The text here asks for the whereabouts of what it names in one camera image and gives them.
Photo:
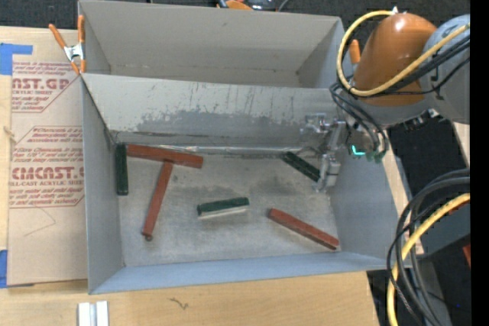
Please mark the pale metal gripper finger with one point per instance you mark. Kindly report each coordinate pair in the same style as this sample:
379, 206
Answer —
319, 124
330, 170

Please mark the dark green flat block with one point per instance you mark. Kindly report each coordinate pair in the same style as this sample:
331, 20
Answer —
222, 205
302, 166
122, 170

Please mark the red-brown flat block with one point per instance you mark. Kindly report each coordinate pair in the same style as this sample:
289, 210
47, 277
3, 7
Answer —
164, 155
157, 200
302, 228

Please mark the grey metal bin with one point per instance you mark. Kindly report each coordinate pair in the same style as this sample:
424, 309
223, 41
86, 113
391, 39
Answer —
229, 118

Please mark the brown cardboard board, red print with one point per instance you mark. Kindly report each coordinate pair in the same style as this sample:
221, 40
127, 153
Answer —
46, 225

